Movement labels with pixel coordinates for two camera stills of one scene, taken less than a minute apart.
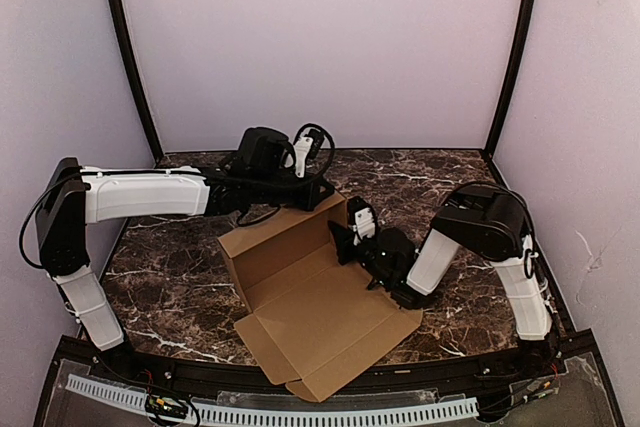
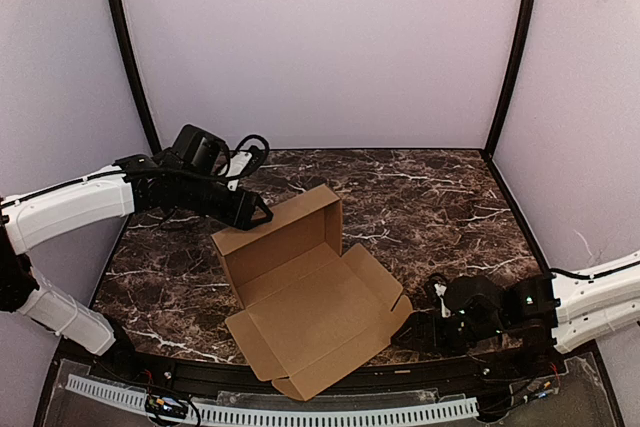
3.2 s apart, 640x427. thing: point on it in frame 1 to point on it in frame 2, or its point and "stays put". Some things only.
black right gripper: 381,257 to 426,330
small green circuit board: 165,405 stays put
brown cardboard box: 314,320 stays put
